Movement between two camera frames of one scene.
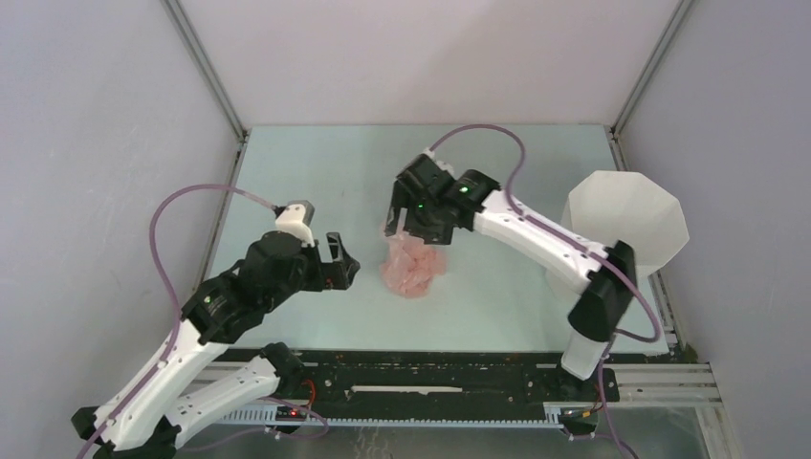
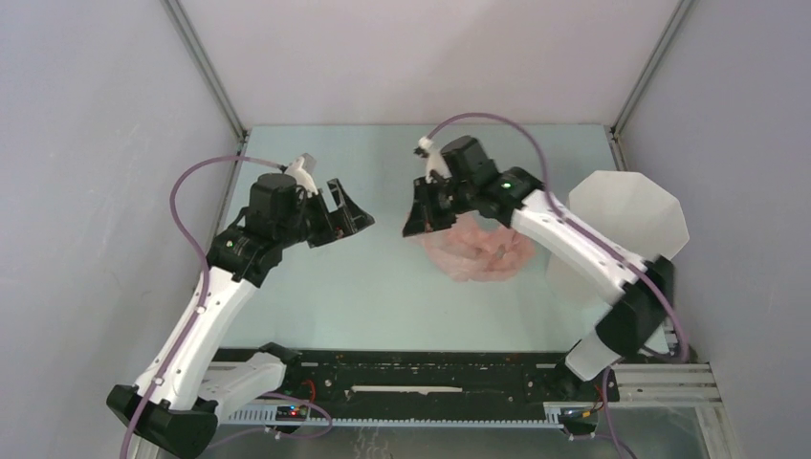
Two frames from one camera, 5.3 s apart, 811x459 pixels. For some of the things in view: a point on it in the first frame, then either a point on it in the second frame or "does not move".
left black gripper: x=330 y=274 -> x=347 y=219
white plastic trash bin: x=606 y=207 does not move
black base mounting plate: x=359 y=377 does not move
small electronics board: x=290 y=414 does not move
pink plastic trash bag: x=410 y=265 -> x=478 y=247
